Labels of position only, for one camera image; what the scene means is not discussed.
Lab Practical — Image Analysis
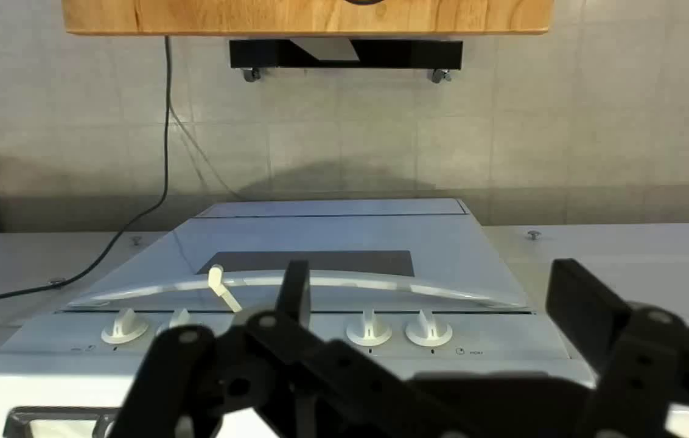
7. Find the white stove knob far right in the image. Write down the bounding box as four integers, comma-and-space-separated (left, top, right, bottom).
404, 312, 452, 349

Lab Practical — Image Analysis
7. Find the white oven door handle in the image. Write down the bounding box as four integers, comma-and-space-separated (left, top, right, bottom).
89, 268, 518, 310

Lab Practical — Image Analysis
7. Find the white stove knob far left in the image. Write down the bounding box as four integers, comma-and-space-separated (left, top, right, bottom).
99, 310, 147, 346

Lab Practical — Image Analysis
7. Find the black power cable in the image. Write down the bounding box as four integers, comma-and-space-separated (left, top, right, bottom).
0, 33, 177, 310

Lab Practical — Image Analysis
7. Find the white stove knob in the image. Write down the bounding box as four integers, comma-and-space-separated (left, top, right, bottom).
404, 312, 452, 349
167, 310, 191, 328
99, 310, 147, 346
345, 310, 392, 349

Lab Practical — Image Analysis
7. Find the white gas stove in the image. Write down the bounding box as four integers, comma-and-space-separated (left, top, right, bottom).
0, 199, 591, 438

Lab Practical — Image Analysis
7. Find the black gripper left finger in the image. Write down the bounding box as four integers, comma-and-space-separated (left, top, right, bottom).
107, 287, 474, 438

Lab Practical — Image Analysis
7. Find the black wheeled cart base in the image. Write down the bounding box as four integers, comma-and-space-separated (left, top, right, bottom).
229, 38, 462, 83

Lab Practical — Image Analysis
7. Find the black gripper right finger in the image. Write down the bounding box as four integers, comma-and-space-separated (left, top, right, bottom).
544, 259, 689, 438

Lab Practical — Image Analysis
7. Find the white oven lock lever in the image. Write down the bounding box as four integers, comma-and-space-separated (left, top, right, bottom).
206, 265, 242, 314

